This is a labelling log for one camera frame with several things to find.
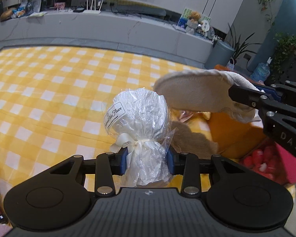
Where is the bread loaf on console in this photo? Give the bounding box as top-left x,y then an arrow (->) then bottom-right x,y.
0,8 -> 14,22

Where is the red Wonderlab cube box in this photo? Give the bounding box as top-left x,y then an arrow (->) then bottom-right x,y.
240,142 -> 296,185

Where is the teddy bear on console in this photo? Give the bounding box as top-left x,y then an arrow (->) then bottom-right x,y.
187,11 -> 201,28

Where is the grey round trash bin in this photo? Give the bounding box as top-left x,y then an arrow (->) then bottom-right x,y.
205,40 -> 235,70

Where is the white marble TV console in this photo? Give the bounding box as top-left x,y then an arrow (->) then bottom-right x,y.
0,12 -> 213,63

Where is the white wifi router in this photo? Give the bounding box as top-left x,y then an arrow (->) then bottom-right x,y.
83,0 -> 104,14

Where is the yellow checkered tablecloth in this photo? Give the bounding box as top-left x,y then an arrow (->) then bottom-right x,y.
0,45 -> 296,203

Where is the beige soft slipper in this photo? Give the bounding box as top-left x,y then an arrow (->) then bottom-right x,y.
153,69 -> 261,123

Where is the white flower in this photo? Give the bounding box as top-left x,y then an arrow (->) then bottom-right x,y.
103,88 -> 175,188

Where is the white round desk fan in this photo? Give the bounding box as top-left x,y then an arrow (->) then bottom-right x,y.
201,20 -> 210,33

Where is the hanging ivy vine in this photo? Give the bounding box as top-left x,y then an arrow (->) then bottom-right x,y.
257,0 -> 275,27

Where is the blue water jug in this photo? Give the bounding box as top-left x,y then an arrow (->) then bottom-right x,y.
250,57 -> 272,82

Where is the tall green floor plant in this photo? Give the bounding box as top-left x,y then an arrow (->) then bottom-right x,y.
228,24 -> 261,63

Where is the pastel woven handbag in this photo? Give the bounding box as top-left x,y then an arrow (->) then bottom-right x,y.
226,58 -> 236,71

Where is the dark cabinet with plants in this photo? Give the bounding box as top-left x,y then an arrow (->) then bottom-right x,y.
270,33 -> 296,84

